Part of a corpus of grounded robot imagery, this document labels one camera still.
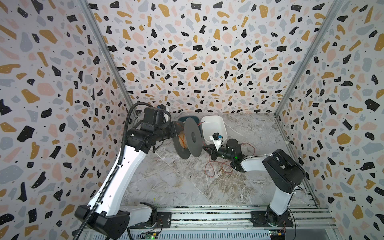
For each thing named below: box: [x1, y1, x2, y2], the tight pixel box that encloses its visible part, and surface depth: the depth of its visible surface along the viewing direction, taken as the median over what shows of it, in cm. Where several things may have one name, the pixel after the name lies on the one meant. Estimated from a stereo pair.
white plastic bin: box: [201, 115, 228, 144], surface depth 114 cm
